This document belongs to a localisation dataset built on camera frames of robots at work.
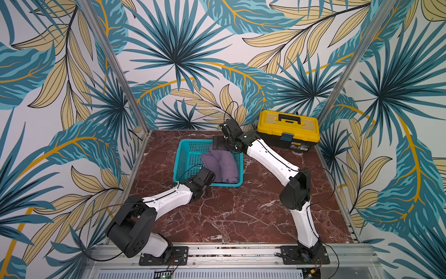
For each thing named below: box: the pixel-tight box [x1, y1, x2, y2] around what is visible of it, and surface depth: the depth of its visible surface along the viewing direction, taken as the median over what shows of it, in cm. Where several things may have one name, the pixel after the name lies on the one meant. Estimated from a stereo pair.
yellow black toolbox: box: [256, 109, 321, 152], surface depth 103 cm
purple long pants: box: [200, 145, 239, 184], surface depth 92 cm
